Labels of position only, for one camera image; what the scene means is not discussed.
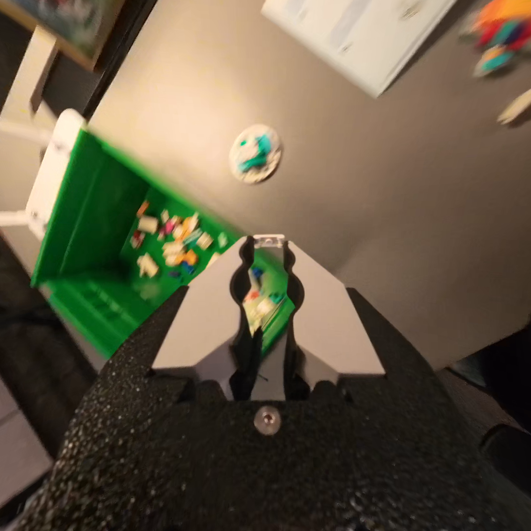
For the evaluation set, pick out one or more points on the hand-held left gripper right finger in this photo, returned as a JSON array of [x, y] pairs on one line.
[[332, 327]]

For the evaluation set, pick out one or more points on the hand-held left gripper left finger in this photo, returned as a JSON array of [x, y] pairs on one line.
[[199, 323]]

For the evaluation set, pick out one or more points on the pile of lego pieces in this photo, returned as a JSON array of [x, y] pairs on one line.
[[178, 244]]

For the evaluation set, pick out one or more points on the clear lego piece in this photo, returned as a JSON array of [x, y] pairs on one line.
[[269, 240]]

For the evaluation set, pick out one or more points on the green plastic bin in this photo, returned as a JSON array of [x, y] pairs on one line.
[[91, 215]]

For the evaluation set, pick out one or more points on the small beige lego piece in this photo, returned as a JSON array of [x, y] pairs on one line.
[[516, 108]]

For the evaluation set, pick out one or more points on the open lego instruction booklet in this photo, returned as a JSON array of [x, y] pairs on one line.
[[352, 37]]

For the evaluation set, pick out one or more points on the yellow lego set box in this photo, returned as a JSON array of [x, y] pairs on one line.
[[66, 25]]

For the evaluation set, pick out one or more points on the colourful lego build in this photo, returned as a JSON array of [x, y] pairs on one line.
[[502, 37]]

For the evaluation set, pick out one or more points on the round white disc teal pieces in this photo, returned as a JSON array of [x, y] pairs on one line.
[[255, 153]]

